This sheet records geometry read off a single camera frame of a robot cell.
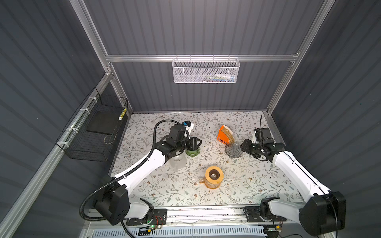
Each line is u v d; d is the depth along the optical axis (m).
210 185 0.83
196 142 0.75
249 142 0.75
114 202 0.41
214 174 0.81
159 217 0.72
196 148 0.71
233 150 0.94
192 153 0.96
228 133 0.97
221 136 0.97
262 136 0.63
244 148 0.74
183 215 0.75
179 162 0.85
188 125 0.72
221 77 0.91
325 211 0.39
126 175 0.44
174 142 0.61
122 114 0.82
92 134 0.72
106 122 0.74
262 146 0.61
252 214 0.74
